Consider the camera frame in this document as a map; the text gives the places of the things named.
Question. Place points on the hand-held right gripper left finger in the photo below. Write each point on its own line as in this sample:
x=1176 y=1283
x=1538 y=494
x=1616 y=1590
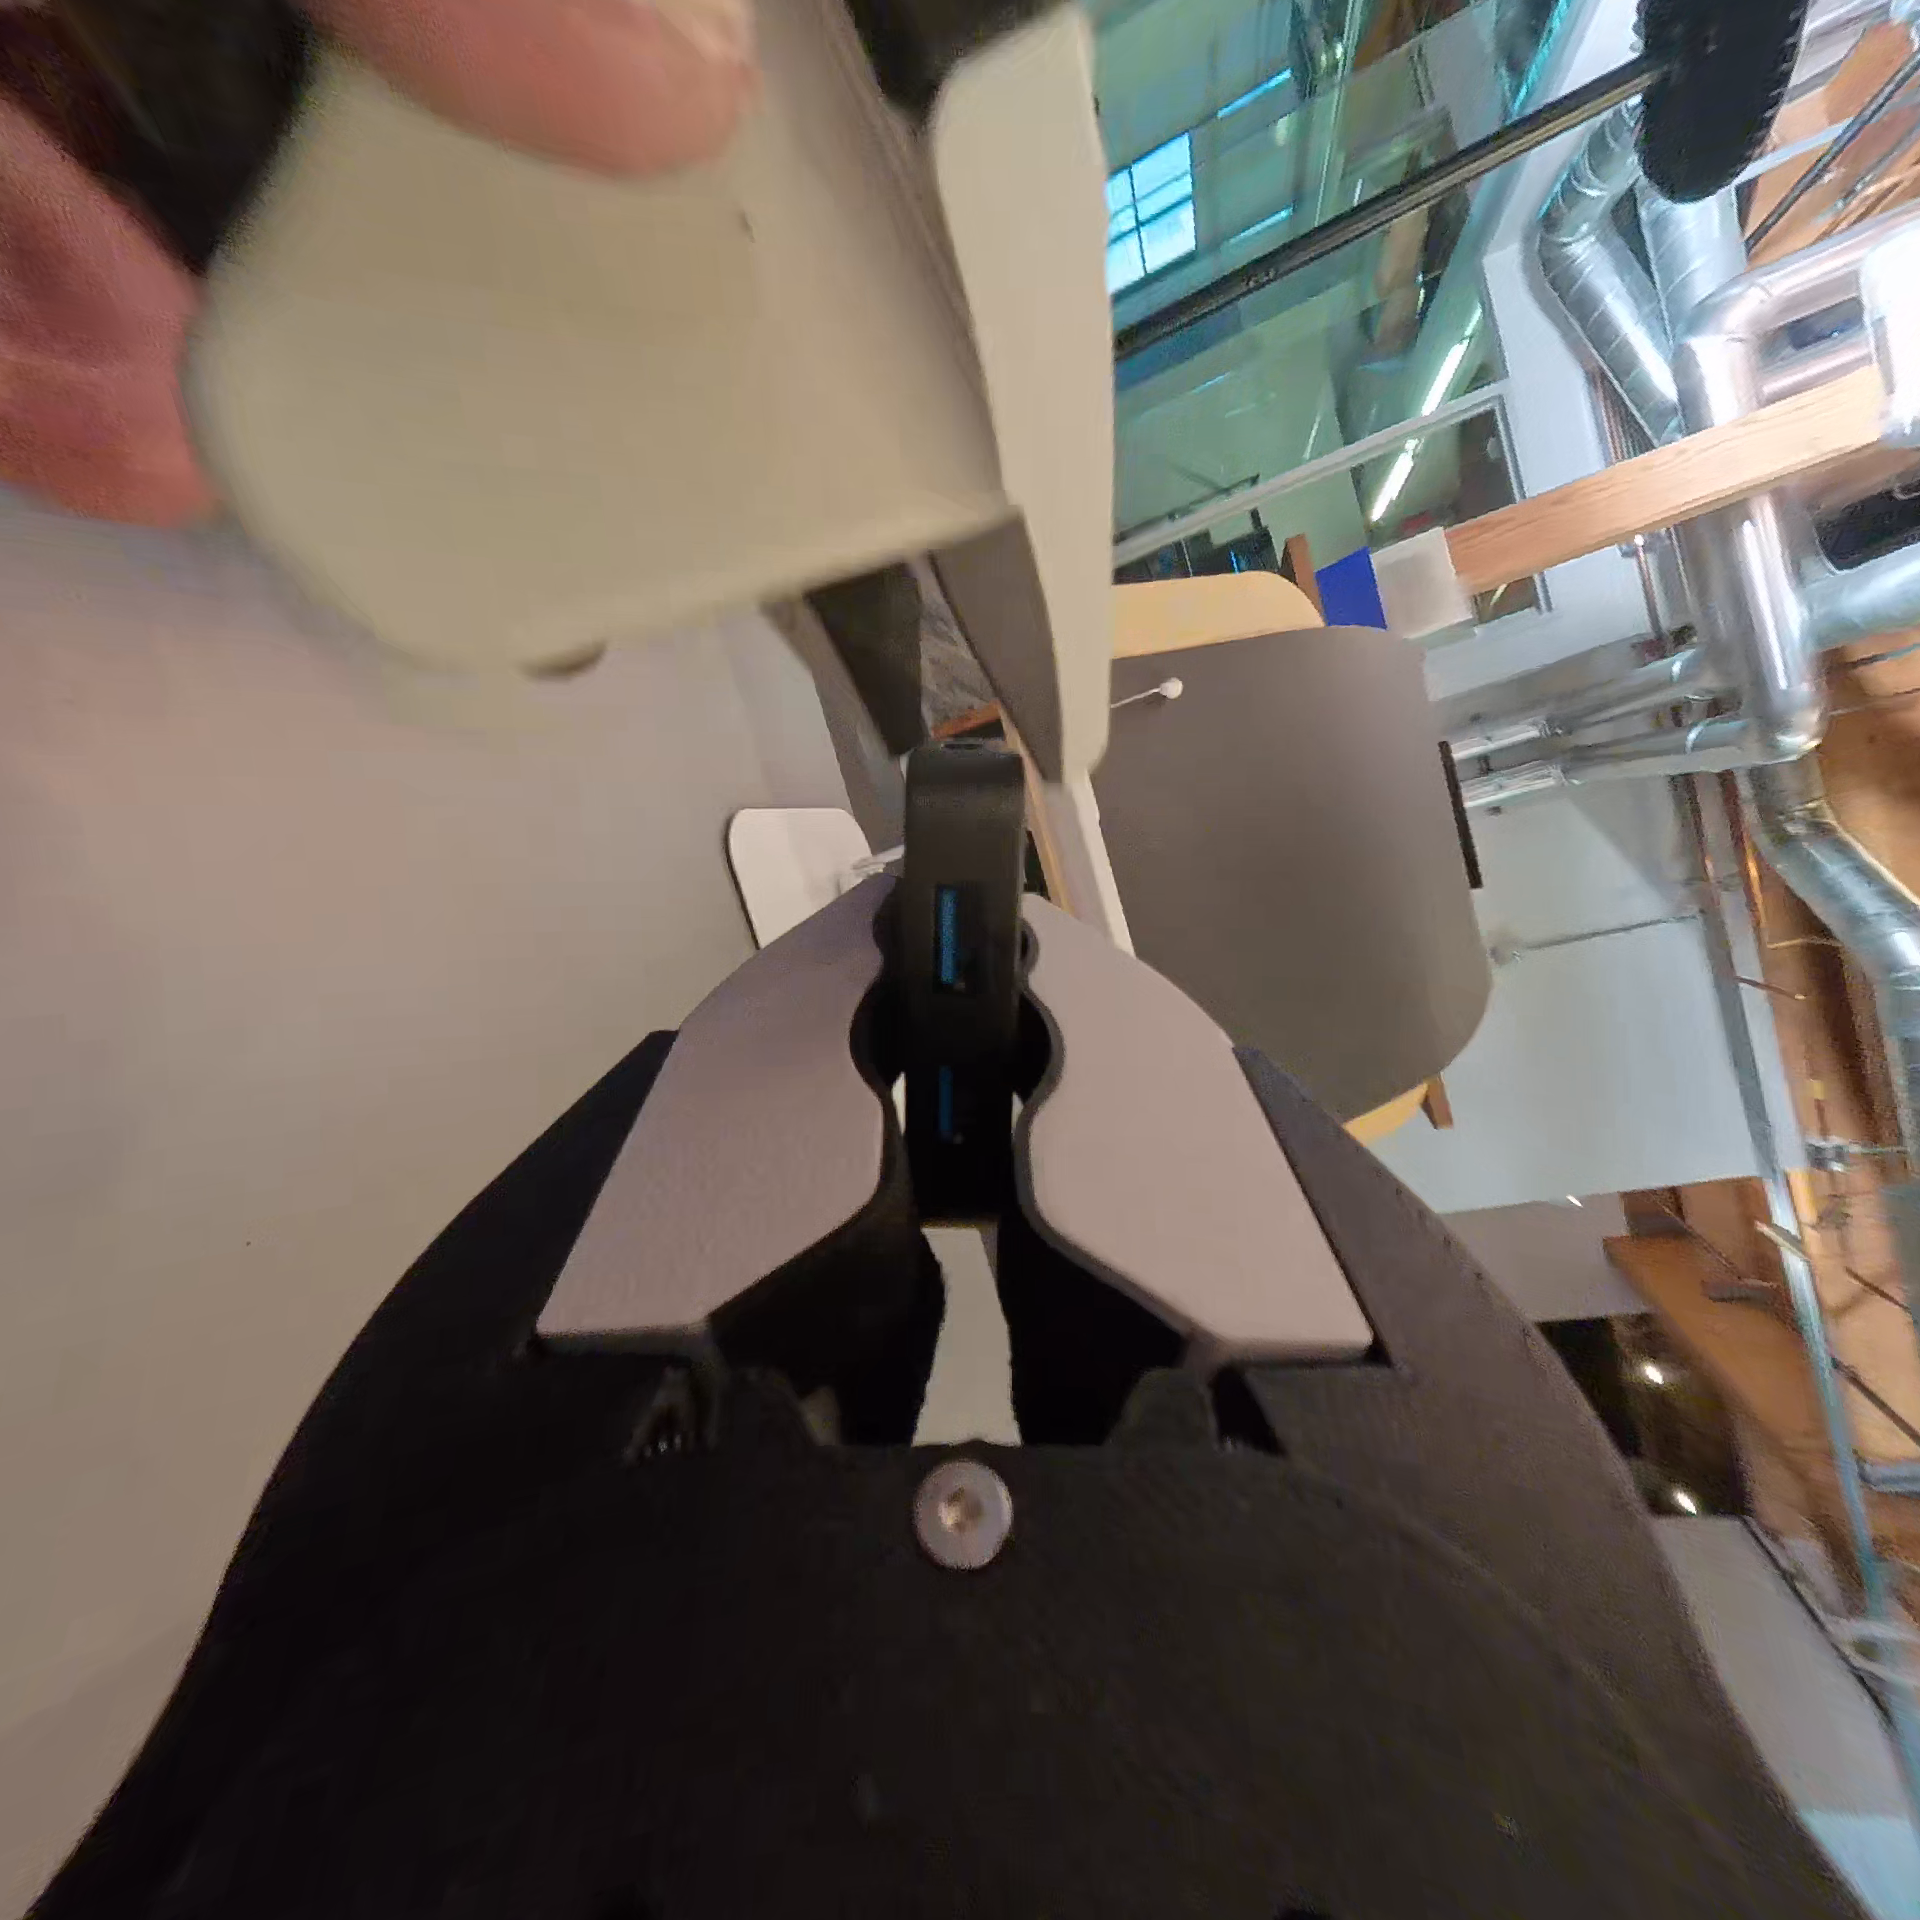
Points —
x=720 y=1155

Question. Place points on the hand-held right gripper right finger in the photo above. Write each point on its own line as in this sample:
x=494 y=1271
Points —
x=1185 y=1170

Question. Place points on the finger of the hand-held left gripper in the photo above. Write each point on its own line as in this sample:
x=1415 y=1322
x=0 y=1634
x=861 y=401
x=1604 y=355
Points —
x=1050 y=300

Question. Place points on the black usb hub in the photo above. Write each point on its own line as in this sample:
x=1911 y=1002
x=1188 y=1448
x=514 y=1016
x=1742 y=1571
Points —
x=960 y=826

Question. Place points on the person's left hand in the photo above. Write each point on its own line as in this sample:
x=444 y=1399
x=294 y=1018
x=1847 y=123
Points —
x=540 y=76

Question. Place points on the wooden-edged grey chair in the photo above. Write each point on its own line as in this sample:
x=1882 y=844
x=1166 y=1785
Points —
x=1276 y=840

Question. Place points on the black metal pole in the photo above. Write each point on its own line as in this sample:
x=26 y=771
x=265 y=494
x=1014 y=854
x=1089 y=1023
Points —
x=1381 y=210

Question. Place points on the wooden ceiling beam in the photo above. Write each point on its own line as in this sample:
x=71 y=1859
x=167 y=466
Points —
x=1652 y=488

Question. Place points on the black wheel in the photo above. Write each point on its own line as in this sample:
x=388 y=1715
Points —
x=1724 y=89

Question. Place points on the silver ventilation duct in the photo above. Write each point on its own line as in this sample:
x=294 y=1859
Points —
x=1724 y=388

